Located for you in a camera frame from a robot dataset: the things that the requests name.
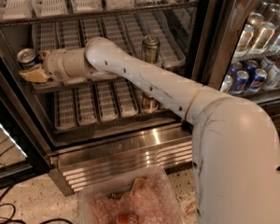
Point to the red can in bin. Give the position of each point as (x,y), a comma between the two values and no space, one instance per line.
(127,219)

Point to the green gold can middle shelf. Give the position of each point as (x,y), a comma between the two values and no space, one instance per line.
(150,49)

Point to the glass fridge door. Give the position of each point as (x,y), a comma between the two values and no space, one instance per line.
(216,32)

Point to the white can behind glass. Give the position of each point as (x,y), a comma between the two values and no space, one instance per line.
(226,84)

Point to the gold can bottom shelf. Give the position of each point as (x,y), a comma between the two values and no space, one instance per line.
(149,104)

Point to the stainless steel fridge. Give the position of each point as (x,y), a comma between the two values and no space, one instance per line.
(91,129)

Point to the silver can upper right shelf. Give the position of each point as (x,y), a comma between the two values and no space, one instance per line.
(244,40)

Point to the blue pepsi can behind glass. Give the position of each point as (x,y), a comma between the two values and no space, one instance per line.
(239,82)

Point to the blue pepsi can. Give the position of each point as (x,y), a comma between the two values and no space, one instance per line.
(257,79)
(239,82)
(28,58)

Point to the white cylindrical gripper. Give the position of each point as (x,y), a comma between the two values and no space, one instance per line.
(54,63)

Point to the clear plastic bin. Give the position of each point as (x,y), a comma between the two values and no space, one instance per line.
(145,193)

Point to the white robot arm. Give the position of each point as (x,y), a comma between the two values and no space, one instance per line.
(235,145)

